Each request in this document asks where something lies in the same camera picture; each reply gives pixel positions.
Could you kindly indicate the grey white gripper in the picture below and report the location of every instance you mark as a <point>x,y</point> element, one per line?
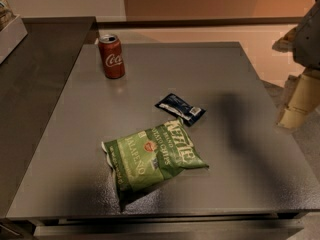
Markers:
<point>309,39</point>

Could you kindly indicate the red coke can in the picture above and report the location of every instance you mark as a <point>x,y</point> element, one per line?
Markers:
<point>111,54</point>

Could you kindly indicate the small blue snack packet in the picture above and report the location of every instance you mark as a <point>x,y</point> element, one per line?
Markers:
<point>177,107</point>

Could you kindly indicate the green jalapeno chips bag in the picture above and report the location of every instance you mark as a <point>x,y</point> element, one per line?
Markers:
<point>147,158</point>

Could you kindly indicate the dark side counter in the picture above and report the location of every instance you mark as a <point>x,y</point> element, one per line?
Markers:
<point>32,78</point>

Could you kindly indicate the white box on counter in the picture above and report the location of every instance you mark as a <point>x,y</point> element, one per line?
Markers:
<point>11,36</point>

